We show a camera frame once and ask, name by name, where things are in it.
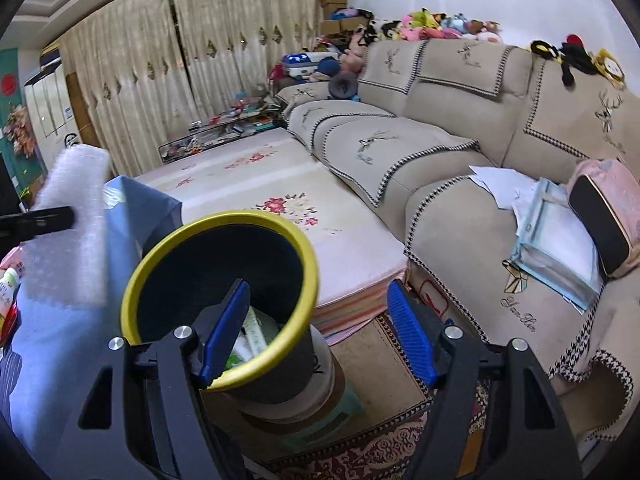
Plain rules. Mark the white standing air conditioner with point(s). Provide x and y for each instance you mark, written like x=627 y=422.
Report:
x=47 y=110

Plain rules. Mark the green plastic stool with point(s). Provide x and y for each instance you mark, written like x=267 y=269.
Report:
x=350 y=425

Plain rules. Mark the clear document bag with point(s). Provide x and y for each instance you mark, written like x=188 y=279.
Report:
x=555 y=245

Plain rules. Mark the beige patterned curtain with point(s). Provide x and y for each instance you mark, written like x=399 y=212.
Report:
x=130 y=85
x=240 y=35

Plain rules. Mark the hanging flower decoration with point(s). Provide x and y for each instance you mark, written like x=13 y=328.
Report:
x=20 y=130

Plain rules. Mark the white papers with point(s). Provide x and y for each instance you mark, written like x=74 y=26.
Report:
x=500 y=185

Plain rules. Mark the white foam fruit net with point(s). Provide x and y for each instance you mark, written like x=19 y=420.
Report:
x=75 y=180

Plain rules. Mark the pink black bag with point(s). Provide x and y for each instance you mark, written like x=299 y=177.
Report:
x=605 y=210

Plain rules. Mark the dark grey neck pillow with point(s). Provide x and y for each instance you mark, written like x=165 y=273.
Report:
x=342 y=87

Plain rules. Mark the row of plush toys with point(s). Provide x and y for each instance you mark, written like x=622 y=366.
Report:
x=430 y=25

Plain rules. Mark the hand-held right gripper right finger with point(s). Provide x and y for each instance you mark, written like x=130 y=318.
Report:
x=412 y=330

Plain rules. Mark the red round wall ornament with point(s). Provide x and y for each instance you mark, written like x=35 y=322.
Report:
x=7 y=84

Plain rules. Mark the green white leaf print carton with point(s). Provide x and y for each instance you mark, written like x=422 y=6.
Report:
x=252 y=335

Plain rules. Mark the cluttered glass coffee table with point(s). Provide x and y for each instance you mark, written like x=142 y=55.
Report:
x=215 y=135

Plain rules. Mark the blue star print cushion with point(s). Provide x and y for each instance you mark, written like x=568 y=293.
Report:
x=302 y=61

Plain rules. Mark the blue star print tablecloth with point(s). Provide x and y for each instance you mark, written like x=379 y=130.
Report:
x=60 y=360

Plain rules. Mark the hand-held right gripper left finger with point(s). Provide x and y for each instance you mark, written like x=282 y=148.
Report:
x=225 y=330

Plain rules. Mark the black yellow rim trash bin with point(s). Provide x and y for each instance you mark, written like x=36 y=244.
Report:
x=210 y=260

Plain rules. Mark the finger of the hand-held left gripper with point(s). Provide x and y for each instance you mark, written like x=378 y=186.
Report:
x=40 y=221

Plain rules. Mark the red patterned rug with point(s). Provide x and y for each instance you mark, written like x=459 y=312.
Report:
x=380 y=360

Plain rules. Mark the beige sofa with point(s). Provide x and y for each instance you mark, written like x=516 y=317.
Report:
x=450 y=125

